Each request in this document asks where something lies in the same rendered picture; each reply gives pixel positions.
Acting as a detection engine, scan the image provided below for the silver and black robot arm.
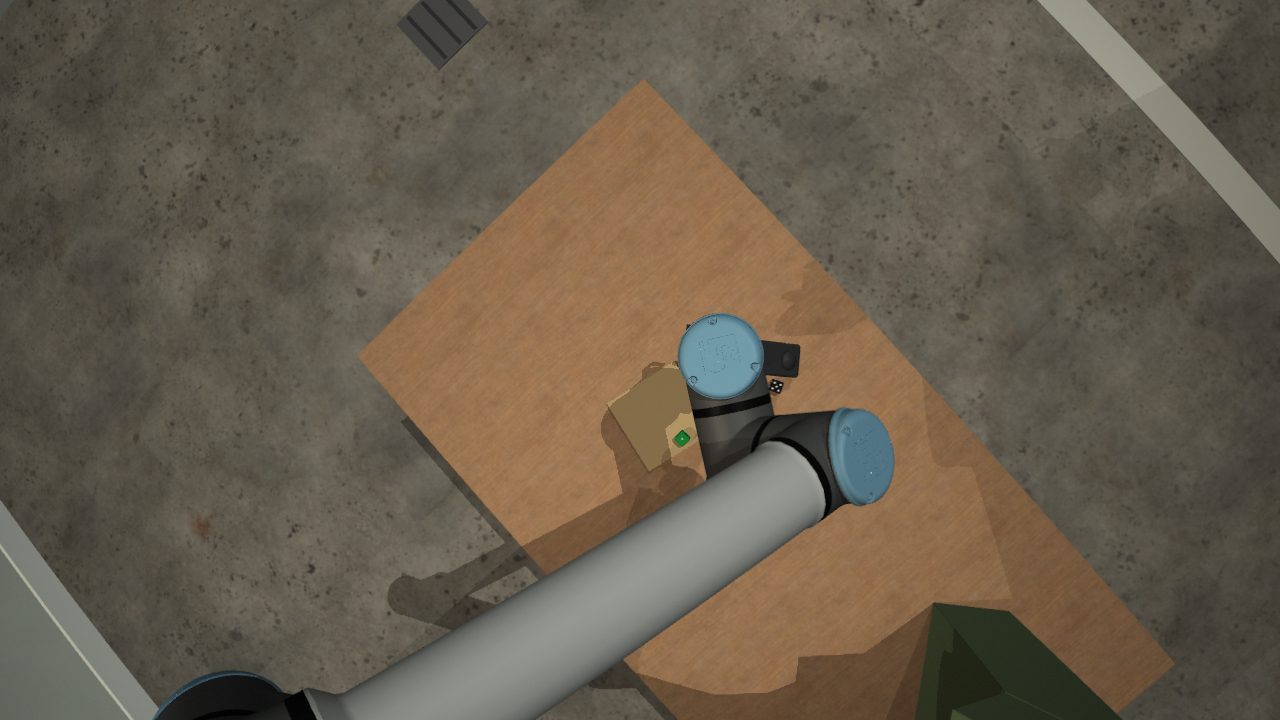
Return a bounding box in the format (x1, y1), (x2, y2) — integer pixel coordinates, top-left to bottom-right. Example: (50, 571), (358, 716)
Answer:
(152, 313), (893, 720)

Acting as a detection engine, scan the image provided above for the tan square mat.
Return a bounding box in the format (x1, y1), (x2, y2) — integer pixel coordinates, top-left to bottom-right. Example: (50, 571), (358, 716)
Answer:
(607, 361), (699, 471)

